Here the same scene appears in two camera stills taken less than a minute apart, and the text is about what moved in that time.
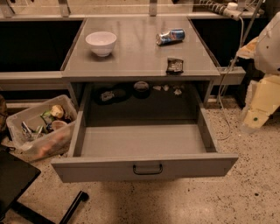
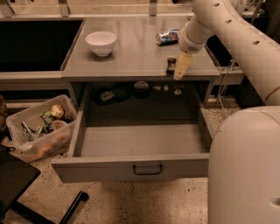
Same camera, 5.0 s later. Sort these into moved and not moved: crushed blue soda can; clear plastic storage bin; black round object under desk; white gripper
Moved: white gripper
Not moved: black round object under desk; clear plastic storage bin; crushed blue soda can
